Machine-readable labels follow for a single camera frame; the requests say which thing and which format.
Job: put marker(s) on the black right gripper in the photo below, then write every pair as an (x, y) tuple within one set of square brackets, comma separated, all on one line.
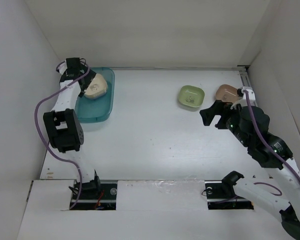
[(217, 108)]

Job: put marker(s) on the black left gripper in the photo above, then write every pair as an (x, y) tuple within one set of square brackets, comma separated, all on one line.
[(89, 77)]

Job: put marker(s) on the green panda plate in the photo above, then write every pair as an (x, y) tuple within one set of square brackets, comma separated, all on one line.
[(191, 96)]

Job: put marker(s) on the beige panda plate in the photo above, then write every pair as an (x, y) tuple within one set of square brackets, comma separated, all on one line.
[(97, 88)]

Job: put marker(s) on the brown panda plate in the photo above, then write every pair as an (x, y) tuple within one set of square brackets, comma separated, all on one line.
[(227, 93)]

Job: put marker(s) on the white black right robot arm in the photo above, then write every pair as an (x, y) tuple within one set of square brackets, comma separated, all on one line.
[(249, 124)]

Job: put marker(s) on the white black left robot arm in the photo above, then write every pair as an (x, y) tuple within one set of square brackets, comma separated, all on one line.
[(63, 127)]

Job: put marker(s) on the teal transparent plastic bin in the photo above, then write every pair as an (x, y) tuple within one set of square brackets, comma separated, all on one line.
[(99, 109)]

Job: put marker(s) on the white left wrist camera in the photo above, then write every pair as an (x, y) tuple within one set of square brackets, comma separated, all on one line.
[(61, 67)]

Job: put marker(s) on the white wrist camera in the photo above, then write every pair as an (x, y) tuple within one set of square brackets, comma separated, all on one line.
[(245, 95), (61, 67)]

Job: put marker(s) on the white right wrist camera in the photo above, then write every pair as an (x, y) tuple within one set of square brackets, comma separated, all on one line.
[(245, 95)]

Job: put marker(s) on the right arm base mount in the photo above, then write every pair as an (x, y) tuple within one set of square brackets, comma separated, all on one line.
[(220, 194)]

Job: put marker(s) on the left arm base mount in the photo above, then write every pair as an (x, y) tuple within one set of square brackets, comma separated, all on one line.
[(96, 195)]

